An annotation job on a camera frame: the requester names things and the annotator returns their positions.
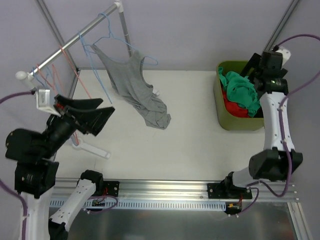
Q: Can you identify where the green tank top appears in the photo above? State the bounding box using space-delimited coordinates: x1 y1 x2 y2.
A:
218 67 261 118

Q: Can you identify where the grey tank top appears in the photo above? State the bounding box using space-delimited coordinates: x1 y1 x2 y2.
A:
91 44 171 130

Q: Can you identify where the light blue wire hanger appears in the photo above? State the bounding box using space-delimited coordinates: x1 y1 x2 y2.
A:
32 64 64 94

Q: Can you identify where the red tank top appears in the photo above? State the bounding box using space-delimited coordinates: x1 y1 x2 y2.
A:
222 89 250 118

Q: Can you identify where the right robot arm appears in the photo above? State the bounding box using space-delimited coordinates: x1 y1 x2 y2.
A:
222 47 303 199

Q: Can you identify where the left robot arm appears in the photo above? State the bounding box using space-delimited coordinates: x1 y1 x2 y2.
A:
5 94 115 240

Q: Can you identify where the silver clothes rack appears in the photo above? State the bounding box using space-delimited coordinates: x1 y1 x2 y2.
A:
15 0 161 160

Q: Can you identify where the olive green plastic basket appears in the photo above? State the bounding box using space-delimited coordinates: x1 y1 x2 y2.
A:
213 60 264 131

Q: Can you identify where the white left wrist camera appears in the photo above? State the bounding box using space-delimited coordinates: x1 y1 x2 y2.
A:
35 86 60 116

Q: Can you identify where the aluminium rail with cable duct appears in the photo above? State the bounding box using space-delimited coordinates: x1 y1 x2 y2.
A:
49 177 301 218

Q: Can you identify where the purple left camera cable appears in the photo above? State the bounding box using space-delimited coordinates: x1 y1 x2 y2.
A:
0 91 36 240

